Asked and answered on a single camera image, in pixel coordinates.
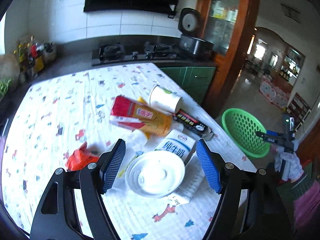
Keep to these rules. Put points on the white paper cup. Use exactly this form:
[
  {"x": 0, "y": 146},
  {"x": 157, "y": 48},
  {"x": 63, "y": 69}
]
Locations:
[{"x": 162, "y": 98}]

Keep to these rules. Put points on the wooden glass-door cabinet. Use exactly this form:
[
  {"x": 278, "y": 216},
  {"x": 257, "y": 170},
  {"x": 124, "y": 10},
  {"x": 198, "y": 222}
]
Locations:
[{"x": 246, "y": 42}]

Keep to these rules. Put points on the long black box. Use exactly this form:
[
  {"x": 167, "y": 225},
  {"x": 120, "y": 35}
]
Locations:
[{"x": 192, "y": 123}]

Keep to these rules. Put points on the yellow snack packet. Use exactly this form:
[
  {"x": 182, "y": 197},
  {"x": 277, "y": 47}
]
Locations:
[{"x": 142, "y": 100}]

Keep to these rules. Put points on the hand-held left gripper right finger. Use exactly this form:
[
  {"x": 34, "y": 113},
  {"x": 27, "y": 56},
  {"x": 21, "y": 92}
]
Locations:
[{"x": 208, "y": 167}]

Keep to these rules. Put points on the green kitchen cabinets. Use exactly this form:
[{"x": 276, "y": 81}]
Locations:
[{"x": 197, "y": 77}]

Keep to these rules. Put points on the white blue milk carton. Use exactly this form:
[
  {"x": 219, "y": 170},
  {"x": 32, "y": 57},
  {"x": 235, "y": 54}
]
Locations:
[{"x": 175, "y": 145}]

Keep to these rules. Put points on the clear plastic bottle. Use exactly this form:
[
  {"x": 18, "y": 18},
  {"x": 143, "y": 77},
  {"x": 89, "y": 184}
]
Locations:
[{"x": 138, "y": 141}]

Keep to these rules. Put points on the orange plastic wrapper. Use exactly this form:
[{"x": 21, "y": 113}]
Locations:
[{"x": 80, "y": 158}]

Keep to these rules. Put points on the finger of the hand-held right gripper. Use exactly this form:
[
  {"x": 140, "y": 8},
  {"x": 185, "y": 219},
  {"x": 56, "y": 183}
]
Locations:
[{"x": 268, "y": 137}]

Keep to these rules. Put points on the black gas stove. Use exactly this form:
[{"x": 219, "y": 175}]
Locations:
[{"x": 135, "y": 55}]

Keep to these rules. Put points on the person's right hand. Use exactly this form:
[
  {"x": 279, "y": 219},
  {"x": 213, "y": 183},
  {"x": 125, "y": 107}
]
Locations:
[{"x": 288, "y": 165}]

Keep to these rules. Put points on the spotted play fence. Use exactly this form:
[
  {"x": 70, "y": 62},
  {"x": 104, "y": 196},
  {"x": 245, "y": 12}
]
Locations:
[{"x": 272, "y": 93}]

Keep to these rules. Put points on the red yellow tea bottle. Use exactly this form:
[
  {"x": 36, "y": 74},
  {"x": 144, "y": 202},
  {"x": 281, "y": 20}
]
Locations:
[{"x": 150, "y": 117}]

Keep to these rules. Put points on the condiment bottles and jars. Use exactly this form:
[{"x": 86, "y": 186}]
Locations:
[{"x": 28, "y": 50}]

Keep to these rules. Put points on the black rice cooker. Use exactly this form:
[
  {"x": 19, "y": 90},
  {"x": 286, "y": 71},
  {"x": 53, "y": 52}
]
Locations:
[{"x": 195, "y": 46}]

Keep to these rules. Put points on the green plastic basket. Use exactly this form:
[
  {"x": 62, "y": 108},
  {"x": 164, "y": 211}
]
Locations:
[{"x": 230, "y": 120}]

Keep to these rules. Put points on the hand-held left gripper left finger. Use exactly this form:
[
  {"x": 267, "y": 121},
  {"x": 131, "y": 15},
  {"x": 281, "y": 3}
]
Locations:
[{"x": 115, "y": 165}]

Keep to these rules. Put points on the printed white tablecloth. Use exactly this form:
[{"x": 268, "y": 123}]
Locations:
[{"x": 62, "y": 105}]

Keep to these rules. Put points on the white round plastic bowl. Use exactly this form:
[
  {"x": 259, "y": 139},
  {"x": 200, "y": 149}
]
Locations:
[{"x": 155, "y": 175}]

